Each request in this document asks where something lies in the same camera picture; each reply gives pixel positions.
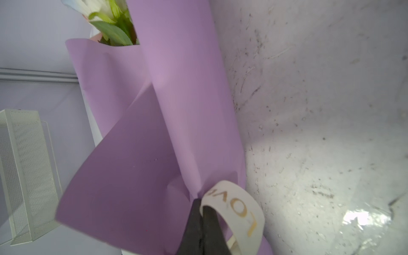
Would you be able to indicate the lower white mesh shelf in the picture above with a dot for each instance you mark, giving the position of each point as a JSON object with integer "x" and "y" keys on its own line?
{"x": 29, "y": 175}

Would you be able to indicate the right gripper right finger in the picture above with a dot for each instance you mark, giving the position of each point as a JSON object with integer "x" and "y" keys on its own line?
{"x": 214, "y": 241}

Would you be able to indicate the purple pink wrapping paper sheet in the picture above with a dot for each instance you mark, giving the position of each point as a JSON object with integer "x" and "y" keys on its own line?
{"x": 169, "y": 131}

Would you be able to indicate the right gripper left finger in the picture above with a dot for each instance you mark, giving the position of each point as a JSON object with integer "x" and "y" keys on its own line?
{"x": 192, "y": 240}

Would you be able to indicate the cream ribbon strip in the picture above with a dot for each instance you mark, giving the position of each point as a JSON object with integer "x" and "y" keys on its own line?
{"x": 241, "y": 213}

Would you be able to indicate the white blue fake flower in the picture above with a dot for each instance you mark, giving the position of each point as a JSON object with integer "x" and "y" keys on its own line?
{"x": 98, "y": 10}

